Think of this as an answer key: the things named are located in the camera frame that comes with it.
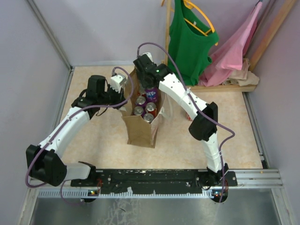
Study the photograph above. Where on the tan canvas tote bag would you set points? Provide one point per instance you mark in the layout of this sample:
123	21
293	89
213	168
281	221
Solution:
140	133

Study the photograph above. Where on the pink shirt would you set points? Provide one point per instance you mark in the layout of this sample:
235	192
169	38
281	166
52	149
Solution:
231	54

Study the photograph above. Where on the purple fanta can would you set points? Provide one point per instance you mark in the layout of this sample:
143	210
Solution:
148	117
138	110
141	101
152	94

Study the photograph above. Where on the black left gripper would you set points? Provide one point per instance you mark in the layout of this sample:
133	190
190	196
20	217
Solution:
120	96

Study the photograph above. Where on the wooden clothes rack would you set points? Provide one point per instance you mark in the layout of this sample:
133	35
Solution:
260	49

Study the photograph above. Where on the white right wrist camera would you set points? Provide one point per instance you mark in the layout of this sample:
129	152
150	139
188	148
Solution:
149	55

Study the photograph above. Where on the green tank top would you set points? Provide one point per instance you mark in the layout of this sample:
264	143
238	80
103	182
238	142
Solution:
188	46

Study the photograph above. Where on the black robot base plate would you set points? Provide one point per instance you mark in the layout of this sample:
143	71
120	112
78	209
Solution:
146	181

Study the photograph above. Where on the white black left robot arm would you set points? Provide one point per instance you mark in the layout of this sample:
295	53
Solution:
44	160

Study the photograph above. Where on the beige cloth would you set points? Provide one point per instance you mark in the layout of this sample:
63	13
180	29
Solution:
242	77

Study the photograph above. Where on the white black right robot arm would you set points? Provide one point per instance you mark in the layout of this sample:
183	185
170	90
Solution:
201	128

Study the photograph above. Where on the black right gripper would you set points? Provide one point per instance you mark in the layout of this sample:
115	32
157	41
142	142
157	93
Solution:
140	76

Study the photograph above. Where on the red coca-cola can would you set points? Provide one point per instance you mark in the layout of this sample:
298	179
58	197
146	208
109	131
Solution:
151	108

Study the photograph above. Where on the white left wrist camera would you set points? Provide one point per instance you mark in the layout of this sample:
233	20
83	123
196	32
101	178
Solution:
117	82

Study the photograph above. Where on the aluminium frame rail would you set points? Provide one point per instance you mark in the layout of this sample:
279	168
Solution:
234	179

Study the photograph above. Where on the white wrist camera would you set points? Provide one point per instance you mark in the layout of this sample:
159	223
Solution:
117	82
149	55

